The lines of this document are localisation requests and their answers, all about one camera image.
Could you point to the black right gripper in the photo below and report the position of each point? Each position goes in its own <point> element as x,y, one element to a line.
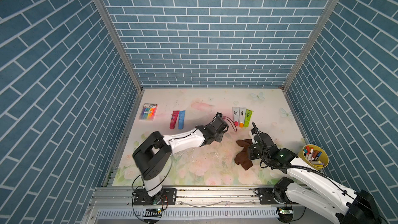
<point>251,148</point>

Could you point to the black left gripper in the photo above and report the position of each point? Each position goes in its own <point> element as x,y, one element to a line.
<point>219,139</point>

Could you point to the brown wiping cloth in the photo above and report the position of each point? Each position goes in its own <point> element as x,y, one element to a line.
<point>242,158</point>

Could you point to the blue toothpaste tube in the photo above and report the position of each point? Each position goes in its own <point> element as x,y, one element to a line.
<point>181,117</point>

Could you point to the red toothpaste tube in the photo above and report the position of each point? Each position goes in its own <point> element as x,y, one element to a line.
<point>174,119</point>

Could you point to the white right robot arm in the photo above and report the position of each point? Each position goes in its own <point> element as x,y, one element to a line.
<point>311,188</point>

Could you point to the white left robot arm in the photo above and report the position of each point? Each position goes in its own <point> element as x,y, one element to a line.
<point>153,153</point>

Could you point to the white pink-capped toothpaste tube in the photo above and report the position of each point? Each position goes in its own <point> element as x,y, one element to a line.
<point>235,116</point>

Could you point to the white orange-capped toothpaste tube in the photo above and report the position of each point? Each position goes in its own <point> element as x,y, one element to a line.
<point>242,115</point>

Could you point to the green toothpaste tube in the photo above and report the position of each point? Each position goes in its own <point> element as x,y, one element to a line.
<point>248,115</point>

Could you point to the yellow cup of markers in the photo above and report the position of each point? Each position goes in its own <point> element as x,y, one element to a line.
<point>314,156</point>

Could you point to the rainbow highlighter pen pack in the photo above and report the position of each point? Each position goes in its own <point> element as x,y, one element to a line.
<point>148,112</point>

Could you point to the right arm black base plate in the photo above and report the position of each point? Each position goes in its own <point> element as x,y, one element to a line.
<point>268,197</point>

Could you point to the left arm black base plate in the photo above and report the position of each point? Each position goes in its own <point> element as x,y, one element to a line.
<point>167,196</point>

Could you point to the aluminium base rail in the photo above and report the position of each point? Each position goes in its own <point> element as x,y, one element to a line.
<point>192,203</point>

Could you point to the aluminium right corner post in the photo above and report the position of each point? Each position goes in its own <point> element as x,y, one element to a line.
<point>320,24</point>

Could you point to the aluminium corner post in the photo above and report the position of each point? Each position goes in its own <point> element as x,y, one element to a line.
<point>101,8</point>
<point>320,24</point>

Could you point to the aluminium left corner post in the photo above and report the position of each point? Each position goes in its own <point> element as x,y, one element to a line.
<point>101,8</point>

